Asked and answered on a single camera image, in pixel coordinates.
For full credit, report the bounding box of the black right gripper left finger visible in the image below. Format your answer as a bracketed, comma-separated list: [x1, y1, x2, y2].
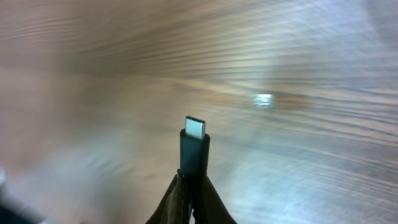
[146, 169, 190, 224]

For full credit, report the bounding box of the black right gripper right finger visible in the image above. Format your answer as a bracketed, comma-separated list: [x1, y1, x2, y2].
[191, 176, 236, 224]

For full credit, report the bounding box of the black USB charging cable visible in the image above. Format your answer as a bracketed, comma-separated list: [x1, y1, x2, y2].
[178, 115, 211, 178]

